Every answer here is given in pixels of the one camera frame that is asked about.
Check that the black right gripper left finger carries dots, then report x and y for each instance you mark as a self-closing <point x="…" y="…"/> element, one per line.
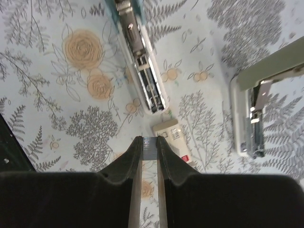
<point x="109" y="198"/>

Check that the grey staple strip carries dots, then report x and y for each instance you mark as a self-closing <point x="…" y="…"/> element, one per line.
<point x="149" y="148"/>

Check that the white staple box sleeve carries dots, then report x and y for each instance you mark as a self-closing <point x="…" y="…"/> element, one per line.
<point x="172" y="132"/>

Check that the black base frame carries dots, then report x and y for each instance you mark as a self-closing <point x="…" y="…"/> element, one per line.
<point x="12" y="156"/>

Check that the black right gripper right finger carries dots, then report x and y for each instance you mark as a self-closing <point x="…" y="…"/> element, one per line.
<point x="190" y="199"/>

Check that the beige green stapler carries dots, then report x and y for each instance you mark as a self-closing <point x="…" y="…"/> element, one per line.
<point x="249" y="92"/>

